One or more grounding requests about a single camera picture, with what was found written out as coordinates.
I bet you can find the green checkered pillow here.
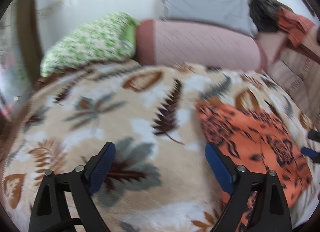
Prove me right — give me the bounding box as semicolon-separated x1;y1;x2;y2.
40;12;139;77

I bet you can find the striped beige pillow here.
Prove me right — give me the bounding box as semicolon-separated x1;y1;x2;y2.
267;48;319;129

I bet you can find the leaf pattern blanket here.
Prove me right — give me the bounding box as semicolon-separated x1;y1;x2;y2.
2;62;319;231

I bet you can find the black furry cloth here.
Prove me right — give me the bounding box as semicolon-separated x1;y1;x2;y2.
249;0;293;32

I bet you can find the orange cloth pile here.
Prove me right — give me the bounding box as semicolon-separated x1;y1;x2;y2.
277;8;316;47

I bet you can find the orange floral blouse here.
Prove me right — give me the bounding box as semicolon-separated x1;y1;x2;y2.
195;97;314;232

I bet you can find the wooden stained glass door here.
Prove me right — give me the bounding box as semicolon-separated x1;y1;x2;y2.
1;0;42;123

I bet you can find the grey pillow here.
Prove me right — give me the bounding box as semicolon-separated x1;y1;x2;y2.
161;0;258;37

